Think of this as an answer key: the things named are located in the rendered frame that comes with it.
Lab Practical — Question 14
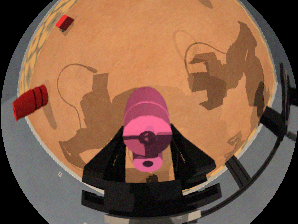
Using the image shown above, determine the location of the pink cup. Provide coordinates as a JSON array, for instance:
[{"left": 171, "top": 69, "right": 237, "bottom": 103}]
[
  {"left": 123, "top": 89, "right": 172, "bottom": 156},
  {"left": 130, "top": 87, "right": 161, "bottom": 140},
  {"left": 132, "top": 152, "right": 163, "bottom": 172}
]

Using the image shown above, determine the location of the dark red cup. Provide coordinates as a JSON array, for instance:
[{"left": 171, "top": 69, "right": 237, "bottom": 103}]
[
  {"left": 13, "top": 89, "right": 35, "bottom": 121},
  {"left": 32, "top": 87, "right": 42, "bottom": 111},
  {"left": 38, "top": 85, "right": 48, "bottom": 107}
]

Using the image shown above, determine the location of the small red cube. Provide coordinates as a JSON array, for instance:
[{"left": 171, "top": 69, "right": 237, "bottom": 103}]
[{"left": 56, "top": 15, "right": 74, "bottom": 30}]

